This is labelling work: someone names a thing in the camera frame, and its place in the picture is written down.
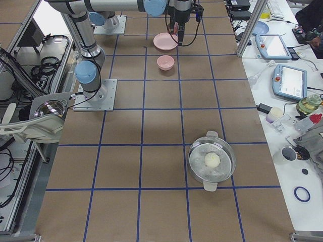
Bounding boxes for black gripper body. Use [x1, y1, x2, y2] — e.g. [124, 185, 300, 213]
[177, 23, 185, 42]

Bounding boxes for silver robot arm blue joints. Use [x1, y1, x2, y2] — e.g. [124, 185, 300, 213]
[48, 1, 199, 100]

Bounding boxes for pink plate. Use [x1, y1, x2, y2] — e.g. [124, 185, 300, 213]
[153, 32, 178, 50]

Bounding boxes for pink bowl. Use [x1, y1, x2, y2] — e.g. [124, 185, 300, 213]
[156, 55, 175, 71]

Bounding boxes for light blue plate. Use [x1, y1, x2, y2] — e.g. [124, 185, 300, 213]
[252, 21, 270, 36]

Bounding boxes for metal bowl on chair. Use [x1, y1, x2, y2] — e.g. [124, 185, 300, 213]
[34, 100, 66, 117]

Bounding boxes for blue teach pendant far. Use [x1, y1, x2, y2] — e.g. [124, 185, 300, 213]
[255, 34, 292, 60]

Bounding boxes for blue teach pendant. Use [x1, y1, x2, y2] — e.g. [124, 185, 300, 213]
[255, 34, 292, 60]
[272, 64, 307, 100]

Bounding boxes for black power adapter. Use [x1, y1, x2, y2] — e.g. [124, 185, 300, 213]
[256, 103, 272, 114]

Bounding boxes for blue teach pendant near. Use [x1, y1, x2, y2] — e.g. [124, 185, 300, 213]
[272, 64, 307, 100]

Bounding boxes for steel pot with lid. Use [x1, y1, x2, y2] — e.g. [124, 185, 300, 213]
[187, 131, 236, 192]

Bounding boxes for white mug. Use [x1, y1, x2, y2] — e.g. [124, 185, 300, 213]
[273, 146, 297, 165]

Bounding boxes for grey white chair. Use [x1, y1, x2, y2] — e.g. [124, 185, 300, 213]
[1, 92, 72, 144]

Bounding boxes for second arm base plate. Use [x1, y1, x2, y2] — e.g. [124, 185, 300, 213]
[94, 15, 127, 35]

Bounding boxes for aluminium frame post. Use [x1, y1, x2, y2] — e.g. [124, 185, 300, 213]
[236, 0, 267, 57]

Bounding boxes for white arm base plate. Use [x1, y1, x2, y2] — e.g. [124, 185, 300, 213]
[72, 79, 117, 111]

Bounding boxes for blue rubber ring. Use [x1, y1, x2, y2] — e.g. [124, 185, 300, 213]
[294, 187, 311, 202]

